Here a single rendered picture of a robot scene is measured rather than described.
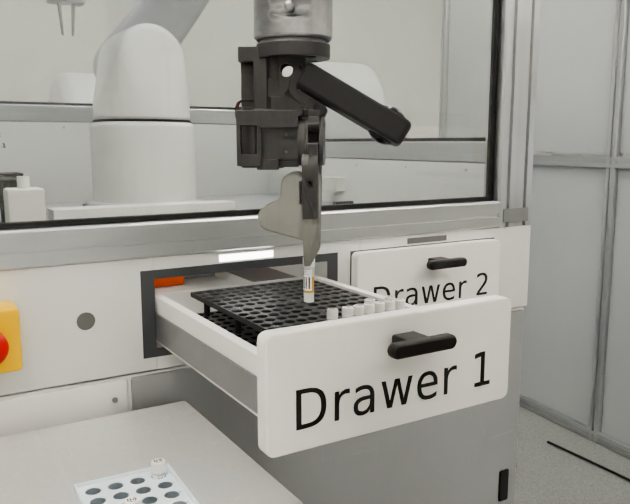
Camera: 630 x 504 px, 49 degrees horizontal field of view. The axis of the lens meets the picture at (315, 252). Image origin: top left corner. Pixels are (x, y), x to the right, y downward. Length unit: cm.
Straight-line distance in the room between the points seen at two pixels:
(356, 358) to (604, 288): 209
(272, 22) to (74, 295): 41
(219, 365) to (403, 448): 52
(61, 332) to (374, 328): 40
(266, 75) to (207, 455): 40
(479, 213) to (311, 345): 62
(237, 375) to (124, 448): 18
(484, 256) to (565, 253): 165
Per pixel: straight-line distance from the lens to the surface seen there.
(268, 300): 84
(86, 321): 89
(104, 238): 87
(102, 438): 84
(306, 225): 66
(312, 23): 67
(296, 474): 108
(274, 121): 66
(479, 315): 73
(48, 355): 89
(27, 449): 84
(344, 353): 63
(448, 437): 125
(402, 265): 107
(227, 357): 72
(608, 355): 273
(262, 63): 68
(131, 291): 89
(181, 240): 91
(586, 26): 279
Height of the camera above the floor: 109
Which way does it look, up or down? 9 degrees down
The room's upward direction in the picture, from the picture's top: straight up
